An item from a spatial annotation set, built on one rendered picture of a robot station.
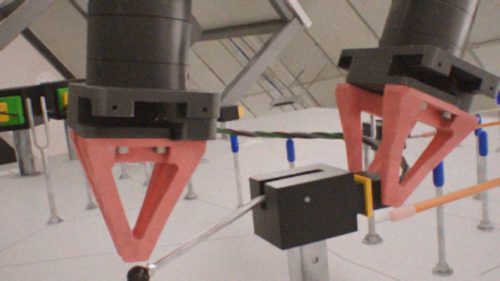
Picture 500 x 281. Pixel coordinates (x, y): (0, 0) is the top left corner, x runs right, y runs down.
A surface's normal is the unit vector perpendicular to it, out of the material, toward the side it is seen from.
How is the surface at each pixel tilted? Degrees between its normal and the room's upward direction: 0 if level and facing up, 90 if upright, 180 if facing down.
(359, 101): 95
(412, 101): 117
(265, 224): 142
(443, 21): 108
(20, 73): 90
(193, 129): 98
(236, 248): 53
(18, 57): 90
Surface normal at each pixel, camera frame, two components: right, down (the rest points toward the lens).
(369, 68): -0.86, -0.28
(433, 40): -0.04, -0.02
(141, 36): 0.19, 0.11
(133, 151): 0.40, 0.11
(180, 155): 0.36, 0.47
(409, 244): -0.10, -0.98
